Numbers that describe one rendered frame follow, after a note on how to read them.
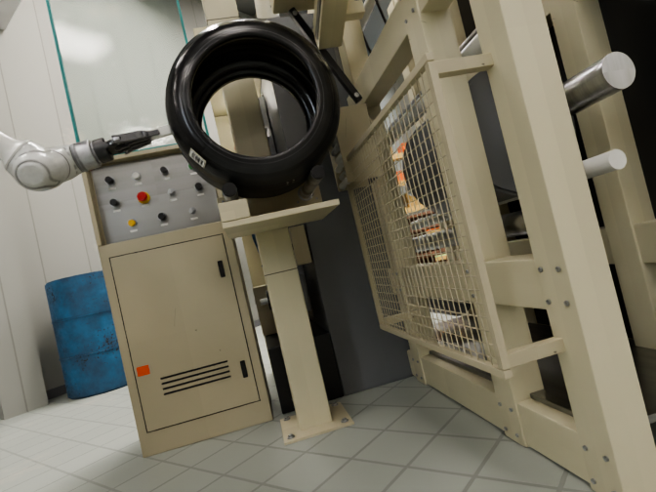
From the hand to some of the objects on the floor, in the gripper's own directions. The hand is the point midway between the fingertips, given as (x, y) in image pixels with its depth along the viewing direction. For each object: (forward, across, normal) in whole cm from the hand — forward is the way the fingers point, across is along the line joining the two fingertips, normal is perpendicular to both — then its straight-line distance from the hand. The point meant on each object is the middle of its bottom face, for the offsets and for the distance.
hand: (160, 132), depth 139 cm
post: (+13, +33, +118) cm, 123 cm away
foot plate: (+13, +33, +118) cm, 123 cm away
